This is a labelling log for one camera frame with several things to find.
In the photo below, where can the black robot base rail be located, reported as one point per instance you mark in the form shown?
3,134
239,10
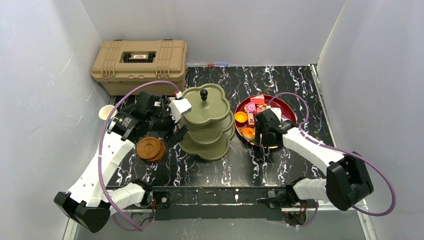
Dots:
269,203

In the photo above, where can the blue mug cream interior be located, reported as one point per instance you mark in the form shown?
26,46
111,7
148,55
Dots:
107,110

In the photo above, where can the red layered cake slice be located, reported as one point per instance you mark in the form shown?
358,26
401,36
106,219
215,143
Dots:
258,99

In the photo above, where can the red blue pen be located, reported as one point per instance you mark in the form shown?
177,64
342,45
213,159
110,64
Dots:
218,64

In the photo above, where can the brown wooden coaster stack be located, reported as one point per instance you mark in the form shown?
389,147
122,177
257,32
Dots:
150,149

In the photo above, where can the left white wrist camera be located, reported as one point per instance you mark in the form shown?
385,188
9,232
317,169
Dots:
179,106

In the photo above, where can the pink swirl roll cake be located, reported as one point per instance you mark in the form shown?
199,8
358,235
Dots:
250,107

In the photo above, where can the tan plastic toolbox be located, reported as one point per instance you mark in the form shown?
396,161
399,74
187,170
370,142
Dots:
122,65

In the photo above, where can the pink strawberry cake square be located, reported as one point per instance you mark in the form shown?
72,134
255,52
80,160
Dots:
251,120

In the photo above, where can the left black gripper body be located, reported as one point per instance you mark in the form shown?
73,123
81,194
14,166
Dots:
178,135

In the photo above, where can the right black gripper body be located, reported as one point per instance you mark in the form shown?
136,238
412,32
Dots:
261,133

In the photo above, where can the dark red round tray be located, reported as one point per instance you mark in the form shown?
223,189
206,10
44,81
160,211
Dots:
277,105

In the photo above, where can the green three-tier dessert stand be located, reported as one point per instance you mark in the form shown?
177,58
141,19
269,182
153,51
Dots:
210,123

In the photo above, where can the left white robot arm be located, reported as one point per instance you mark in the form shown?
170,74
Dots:
87,201

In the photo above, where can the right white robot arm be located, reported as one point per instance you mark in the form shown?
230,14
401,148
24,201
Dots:
347,180

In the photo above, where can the orange tart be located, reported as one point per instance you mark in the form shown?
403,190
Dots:
241,117

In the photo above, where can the orange glazed donut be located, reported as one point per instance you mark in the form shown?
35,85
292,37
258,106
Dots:
248,133

